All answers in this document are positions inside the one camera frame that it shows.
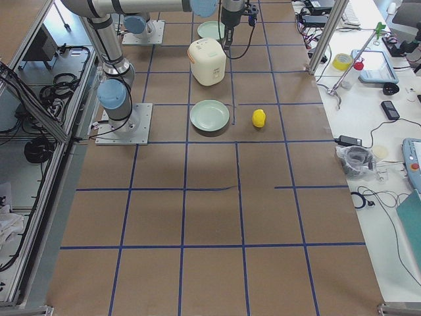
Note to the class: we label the black gripper body, image-left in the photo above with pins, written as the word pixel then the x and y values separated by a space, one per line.
pixel 231 16

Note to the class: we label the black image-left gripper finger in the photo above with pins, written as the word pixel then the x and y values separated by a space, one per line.
pixel 230 35
pixel 225 44

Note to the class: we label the white rice cooker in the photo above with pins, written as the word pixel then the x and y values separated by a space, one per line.
pixel 207 60

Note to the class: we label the green plate near lemon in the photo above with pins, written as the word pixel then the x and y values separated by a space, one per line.
pixel 209 115

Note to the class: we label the yellow lemon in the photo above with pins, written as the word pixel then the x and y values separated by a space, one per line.
pixel 258 118

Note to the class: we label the yellow tape roll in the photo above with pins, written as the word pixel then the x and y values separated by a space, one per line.
pixel 342 61

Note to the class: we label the blue teach pendant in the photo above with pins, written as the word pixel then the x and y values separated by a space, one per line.
pixel 411 154
pixel 377 68

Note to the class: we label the black power adapter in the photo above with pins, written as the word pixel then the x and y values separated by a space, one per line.
pixel 347 141

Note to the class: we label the black phone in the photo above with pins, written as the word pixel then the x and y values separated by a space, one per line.
pixel 390 110

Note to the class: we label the green plate near wrist camera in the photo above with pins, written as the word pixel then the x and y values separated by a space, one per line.
pixel 211 29

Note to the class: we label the second arm base plate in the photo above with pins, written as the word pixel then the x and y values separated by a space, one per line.
pixel 144 33

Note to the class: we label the aluminium frame post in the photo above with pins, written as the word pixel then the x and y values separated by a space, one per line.
pixel 329 29

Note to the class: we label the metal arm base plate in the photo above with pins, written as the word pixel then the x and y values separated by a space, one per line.
pixel 135 131

